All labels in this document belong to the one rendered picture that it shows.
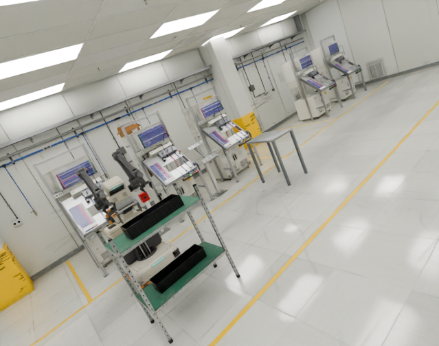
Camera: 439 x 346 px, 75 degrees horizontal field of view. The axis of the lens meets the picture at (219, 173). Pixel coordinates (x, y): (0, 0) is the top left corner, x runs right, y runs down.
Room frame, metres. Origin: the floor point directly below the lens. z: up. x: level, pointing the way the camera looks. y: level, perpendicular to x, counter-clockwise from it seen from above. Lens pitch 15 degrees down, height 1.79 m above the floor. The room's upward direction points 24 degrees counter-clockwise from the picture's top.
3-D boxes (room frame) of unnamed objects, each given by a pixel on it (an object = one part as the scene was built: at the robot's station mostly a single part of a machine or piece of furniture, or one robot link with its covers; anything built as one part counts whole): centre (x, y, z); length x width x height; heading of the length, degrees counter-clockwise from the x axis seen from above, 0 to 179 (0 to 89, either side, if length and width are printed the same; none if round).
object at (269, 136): (4.61, -0.99, 0.40); 0.70 x 0.45 x 0.80; 25
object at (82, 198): (4.51, 2.08, 0.66); 1.01 x 0.73 x 1.31; 32
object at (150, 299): (2.52, 0.74, 0.55); 0.91 x 0.46 x 1.10; 122
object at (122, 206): (3.18, 1.13, 0.99); 0.28 x 0.16 x 0.22; 122
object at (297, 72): (8.10, -3.27, 0.95); 1.36 x 0.82 x 1.90; 32
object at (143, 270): (3.42, 1.29, 0.16); 0.67 x 0.64 x 0.25; 32
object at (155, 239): (3.50, 1.34, 0.59); 0.55 x 0.34 x 0.83; 122
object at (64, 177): (4.68, 2.20, 0.95); 1.35 x 0.82 x 1.90; 32
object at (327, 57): (8.85, -4.51, 0.95); 1.36 x 0.82 x 1.90; 32
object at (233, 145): (6.05, -0.38, 0.65); 1.01 x 0.73 x 1.29; 32
